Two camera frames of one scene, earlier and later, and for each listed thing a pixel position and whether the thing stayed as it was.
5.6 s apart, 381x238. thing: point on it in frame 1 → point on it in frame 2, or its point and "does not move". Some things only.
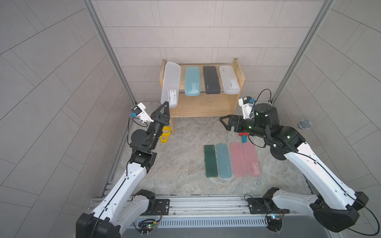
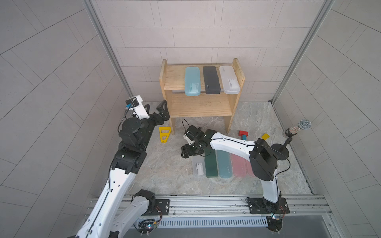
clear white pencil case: x=170 y=84 → x=198 y=163
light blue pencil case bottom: x=224 y=166 does not move
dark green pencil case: x=211 y=170 does not move
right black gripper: x=238 y=118 → x=186 y=149
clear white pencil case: x=230 y=83 does not move
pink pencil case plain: x=238 y=159 does not move
